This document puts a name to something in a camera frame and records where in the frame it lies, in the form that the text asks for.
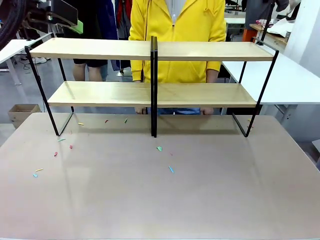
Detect black corrugated cable hose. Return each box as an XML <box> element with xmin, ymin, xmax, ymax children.
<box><xmin>0</xmin><ymin>0</ymin><xmax>28</xmax><ymax>50</ymax></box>

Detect person's left forearm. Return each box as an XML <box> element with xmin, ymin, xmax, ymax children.
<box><xmin>206</xmin><ymin>68</ymin><xmax>221</xmax><ymax>84</ymax></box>

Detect orange box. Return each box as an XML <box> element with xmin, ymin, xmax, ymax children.
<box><xmin>242</xmin><ymin>28</ymin><xmax>258</xmax><ymax>43</ymax></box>

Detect wooden two-tier shelf black frame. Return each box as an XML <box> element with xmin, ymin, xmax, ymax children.
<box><xmin>24</xmin><ymin>36</ymin><xmax>155</xmax><ymax>139</ymax></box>
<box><xmin>153</xmin><ymin>36</ymin><xmax>280</xmax><ymax>139</ymax></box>

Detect white side table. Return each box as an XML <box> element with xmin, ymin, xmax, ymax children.
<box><xmin>0</xmin><ymin>32</ymin><xmax>53</xmax><ymax>86</ymax></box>

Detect person's right hand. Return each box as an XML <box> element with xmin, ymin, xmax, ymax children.
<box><xmin>134</xmin><ymin>106</ymin><xmax>152</xmax><ymax>116</ymax></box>

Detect large white table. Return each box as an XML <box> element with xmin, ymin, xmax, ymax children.
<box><xmin>221</xmin><ymin>48</ymin><xmax>320</xmax><ymax>123</ymax></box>

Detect dark blue hanging jacket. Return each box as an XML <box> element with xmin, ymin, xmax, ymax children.
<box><xmin>96</xmin><ymin>0</ymin><xmax>119</xmax><ymax>41</ymax></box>

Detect white crumpled sheet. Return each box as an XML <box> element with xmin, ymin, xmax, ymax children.
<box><xmin>266</xmin><ymin>18</ymin><xmax>296</xmax><ymax>39</ymax></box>

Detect bystander in black shorts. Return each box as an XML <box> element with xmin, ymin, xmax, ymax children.
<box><xmin>61</xmin><ymin>24</ymin><xmax>109</xmax><ymax>82</ymax></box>

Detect black clamp pole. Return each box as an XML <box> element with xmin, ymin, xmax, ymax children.
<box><xmin>251</xmin><ymin>0</ymin><xmax>275</xmax><ymax>48</ymax></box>

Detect person in yellow hoodie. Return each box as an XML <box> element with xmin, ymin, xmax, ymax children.
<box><xmin>128</xmin><ymin>0</ymin><xmax>227</xmax><ymax>84</ymax></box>

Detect white background desk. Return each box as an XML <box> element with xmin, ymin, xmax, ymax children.
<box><xmin>223</xmin><ymin>11</ymin><xmax>247</xmax><ymax>43</ymax></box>

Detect cardboard box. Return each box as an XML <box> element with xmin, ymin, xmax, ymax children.
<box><xmin>7</xmin><ymin>103</ymin><xmax>42</xmax><ymax>130</ymax></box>

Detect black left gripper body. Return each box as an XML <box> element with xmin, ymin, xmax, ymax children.
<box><xmin>24</xmin><ymin>0</ymin><xmax>55</xmax><ymax>18</ymax></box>

